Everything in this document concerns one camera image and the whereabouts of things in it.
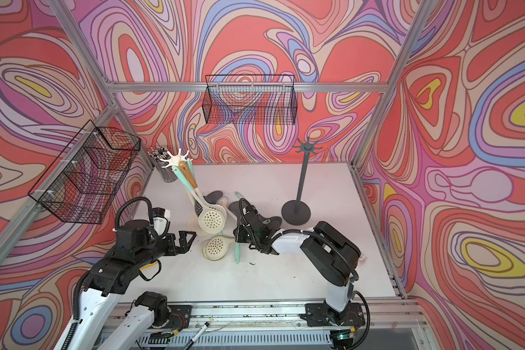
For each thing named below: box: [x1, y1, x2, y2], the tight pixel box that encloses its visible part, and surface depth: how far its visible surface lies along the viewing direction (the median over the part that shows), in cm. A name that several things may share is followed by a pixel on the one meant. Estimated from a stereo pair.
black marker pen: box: [182, 321, 210, 350], surface depth 70 cm
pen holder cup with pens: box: [147, 145, 178, 184], surface depth 104 cm
